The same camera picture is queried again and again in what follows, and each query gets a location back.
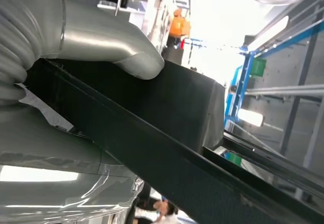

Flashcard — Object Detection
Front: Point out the blue steel shelf rack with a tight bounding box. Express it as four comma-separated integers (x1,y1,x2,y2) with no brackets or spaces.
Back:
223,20,324,129

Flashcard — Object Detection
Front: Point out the person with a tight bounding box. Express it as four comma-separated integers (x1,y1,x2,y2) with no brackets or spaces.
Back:
133,182,180,224

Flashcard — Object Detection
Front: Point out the orange object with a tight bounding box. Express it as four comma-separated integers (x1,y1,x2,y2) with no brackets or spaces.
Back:
168,8,190,39

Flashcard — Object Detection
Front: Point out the ceiling light fixture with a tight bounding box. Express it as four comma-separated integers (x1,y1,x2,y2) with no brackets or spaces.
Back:
237,108,264,128
247,15,289,53

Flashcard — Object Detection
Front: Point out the green plastic crate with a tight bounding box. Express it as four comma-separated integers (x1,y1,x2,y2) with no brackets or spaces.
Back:
250,57,267,78

